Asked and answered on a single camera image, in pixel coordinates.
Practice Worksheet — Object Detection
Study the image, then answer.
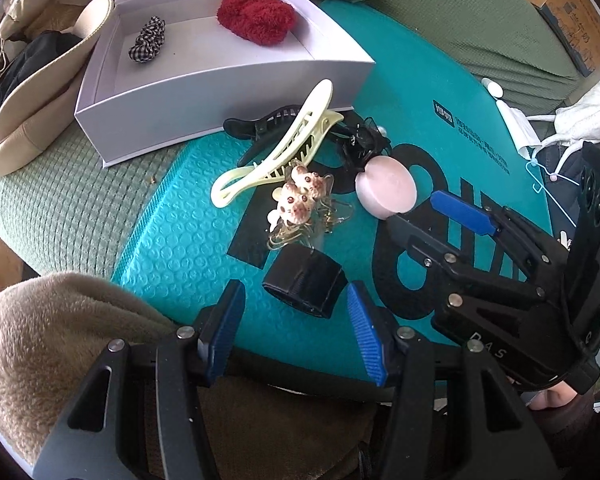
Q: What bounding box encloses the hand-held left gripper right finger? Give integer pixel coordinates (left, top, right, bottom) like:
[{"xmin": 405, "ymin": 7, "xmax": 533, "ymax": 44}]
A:
[{"xmin": 346, "ymin": 281, "xmax": 563, "ymax": 480}]

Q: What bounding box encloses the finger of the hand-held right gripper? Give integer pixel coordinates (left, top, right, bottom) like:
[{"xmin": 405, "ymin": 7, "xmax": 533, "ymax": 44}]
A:
[
  {"xmin": 386, "ymin": 212, "xmax": 548, "ymax": 307},
  {"xmin": 429, "ymin": 191, "xmax": 569, "ymax": 287}
]

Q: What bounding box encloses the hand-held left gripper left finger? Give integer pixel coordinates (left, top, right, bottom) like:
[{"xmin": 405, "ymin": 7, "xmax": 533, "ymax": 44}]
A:
[{"xmin": 30, "ymin": 279, "xmax": 247, "ymax": 480}]

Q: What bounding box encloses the pink round compact case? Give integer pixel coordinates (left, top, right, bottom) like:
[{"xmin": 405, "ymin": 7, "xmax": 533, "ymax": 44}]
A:
[{"xmin": 355, "ymin": 156, "xmax": 419, "ymax": 220}]

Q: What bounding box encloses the black wide hair band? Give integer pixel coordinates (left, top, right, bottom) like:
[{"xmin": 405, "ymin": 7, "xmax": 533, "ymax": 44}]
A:
[{"xmin": 261, "ymin": 245, "xmax": 347, "ymax": 319}]

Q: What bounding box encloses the black lace bow hair clip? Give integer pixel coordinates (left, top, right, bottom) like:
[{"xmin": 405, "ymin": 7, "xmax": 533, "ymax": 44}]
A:
[{"xmin": 329, "ymin": 114, "xmax": 394, "ymax": 177}]

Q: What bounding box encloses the cream hair claw clip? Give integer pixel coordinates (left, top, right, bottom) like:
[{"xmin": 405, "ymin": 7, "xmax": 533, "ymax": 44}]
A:
[{"xmin": 210, "ymin": 79, "xmax": 345, "ymax": 209}]

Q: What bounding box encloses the black hair claw clip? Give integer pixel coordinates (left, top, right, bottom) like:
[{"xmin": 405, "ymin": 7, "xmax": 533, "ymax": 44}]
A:
[{"xmin": 223, "ymin": 103, "xmax": 302, "ymax": 167}]

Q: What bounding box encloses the white lidded box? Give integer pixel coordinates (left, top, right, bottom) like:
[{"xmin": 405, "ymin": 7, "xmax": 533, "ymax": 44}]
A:
[{"xmin": 74, "ymin": 0, "xmax": 377, "ymax": 168}]

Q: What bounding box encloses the person's right forearm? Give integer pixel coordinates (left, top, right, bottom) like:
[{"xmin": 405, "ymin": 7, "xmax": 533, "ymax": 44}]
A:
[{"xmin": 527, "ymin": 392, "xmax": 600, "ymax": 480}]

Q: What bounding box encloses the person's right hand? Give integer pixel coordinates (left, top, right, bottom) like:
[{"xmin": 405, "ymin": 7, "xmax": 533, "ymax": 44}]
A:
[{"xmin": 509, "ymin": 377, "xmax": 579, "ymax": 412}]

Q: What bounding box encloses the teal bubble mailer bag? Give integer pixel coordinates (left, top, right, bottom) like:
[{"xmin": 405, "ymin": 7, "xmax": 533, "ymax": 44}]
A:
[{"xmin": 111, "ymin": 0, "xmax": 577, "ymax": 403}]

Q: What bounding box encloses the white cloth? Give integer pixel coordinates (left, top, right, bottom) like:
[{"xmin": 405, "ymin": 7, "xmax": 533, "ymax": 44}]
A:
[{"xmin": 554, "ymin": 77, "xmax": 600, "ymax": 147}]

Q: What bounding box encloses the beige fleece garment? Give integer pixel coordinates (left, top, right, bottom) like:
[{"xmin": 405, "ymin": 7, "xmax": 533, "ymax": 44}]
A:
[{"xmin": 0, "ymin": 270, "xmax": 182, "ymax": 467}]

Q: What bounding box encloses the printed cardboard box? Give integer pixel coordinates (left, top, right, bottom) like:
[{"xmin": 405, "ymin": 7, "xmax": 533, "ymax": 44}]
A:
[{"xmin": 516, "ymin": 0, "xmax": 600, "ymax": 79}]

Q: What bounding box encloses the plain brown cardboard box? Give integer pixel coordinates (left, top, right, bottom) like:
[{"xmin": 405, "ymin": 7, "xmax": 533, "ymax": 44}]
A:
[{"xmin": 0, "ymin": 232, "xmax": 29, "ymax": 307}]

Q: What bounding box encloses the beige handbag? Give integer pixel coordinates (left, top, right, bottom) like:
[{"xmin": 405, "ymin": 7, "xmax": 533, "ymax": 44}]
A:
[{"xmin": 0, "ymin": 0, "xmax": 116, "ymax": 179}]

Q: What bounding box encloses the red fluffy scrunchie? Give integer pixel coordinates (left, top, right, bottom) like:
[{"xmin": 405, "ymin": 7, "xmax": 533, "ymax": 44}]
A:
[{"xmin": 216, "ymin": 0, "xmax": 298, "ymax": 47}]

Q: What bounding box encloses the black white checkered scrunchie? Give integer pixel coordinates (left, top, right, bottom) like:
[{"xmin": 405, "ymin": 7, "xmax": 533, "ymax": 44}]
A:
[{"xmin": 128, "ymin": 16, "xmax": 167, "ymax": 65}]

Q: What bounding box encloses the cream puffy jacket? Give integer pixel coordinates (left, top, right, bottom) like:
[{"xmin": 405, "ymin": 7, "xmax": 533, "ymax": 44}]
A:
[{"xmin": 0, "ymin": 0, "xmax": 117, "ymax": 42}]

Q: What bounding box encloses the pale blue wire hanger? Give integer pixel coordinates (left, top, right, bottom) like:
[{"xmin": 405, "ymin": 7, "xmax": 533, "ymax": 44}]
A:
[{"xmin": 526, "ymin": 140, "xmax": 581, "ymax": 227}]

